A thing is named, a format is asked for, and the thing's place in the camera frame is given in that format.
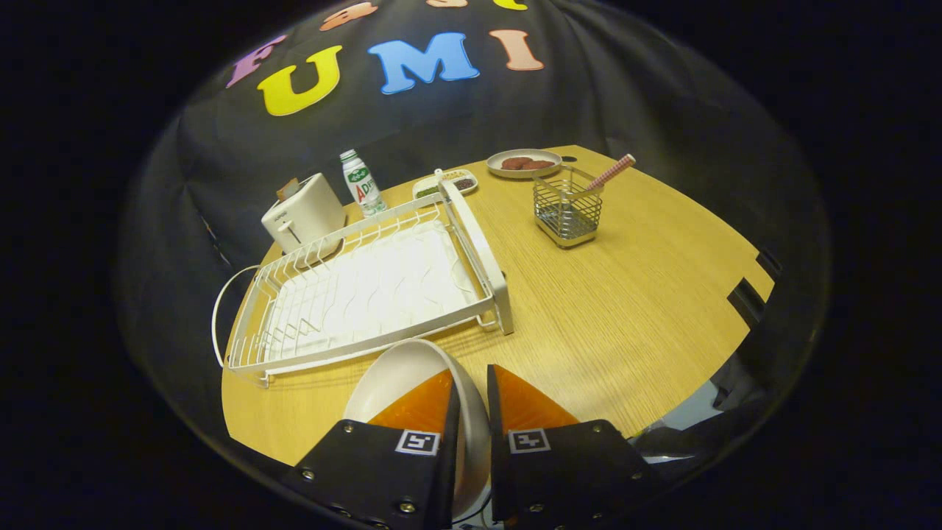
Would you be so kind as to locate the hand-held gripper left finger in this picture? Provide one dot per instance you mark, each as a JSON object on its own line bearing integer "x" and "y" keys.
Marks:
{"x": 449, "y": 478}

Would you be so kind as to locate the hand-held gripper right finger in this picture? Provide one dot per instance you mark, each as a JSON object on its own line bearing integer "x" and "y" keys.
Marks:
{"x": 497, "y": 456}

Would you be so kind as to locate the beige round plate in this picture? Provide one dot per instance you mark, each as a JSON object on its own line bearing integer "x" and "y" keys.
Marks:
{"x": 397, "y": 375}

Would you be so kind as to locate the white divided bean dish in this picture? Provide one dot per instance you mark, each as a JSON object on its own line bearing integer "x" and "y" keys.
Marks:
{"x": 460, "y": 184}

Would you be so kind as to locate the beige plate with meat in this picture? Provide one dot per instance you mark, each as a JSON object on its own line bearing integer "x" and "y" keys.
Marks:
{"x": 524, "y": 174}

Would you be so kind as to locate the black table clamp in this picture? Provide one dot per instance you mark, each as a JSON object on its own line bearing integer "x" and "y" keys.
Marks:
{"x": 770, "y": 263}
{"x": 745, "y": 302}

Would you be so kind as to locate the brown meat piece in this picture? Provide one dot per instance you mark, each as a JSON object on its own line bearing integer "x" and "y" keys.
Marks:
{"x": 541, "y": 165}
{"x": 515, "y": 163}

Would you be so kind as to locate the white toaster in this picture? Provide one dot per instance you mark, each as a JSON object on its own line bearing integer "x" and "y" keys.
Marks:
{"x": 309, "y": 213}

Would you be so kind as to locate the white green-label plastic bottle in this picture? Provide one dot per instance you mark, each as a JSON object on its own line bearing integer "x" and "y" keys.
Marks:
{"x": 360, "y": 184}

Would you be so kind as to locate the brown toast slice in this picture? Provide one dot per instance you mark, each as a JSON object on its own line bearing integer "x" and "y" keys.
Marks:
{"x": 288, "y": 189}

